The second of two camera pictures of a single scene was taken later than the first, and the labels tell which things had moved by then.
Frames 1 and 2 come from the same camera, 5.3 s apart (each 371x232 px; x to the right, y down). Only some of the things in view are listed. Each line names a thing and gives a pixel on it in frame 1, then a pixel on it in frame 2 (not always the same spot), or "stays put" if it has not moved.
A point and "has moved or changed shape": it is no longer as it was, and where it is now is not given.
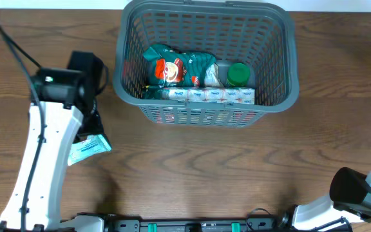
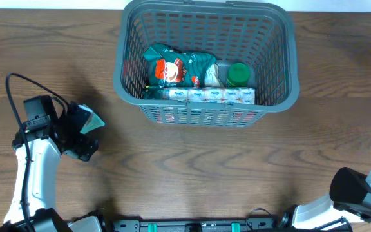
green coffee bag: x=169 y=67 stays put
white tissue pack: x=210 y=95 stays put
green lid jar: x=238 y=75 stays put
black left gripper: x=97 y=126 → x=80 y=144
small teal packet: x=93 y=145 has moved or changed shape
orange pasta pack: x=205 y=116 stays put
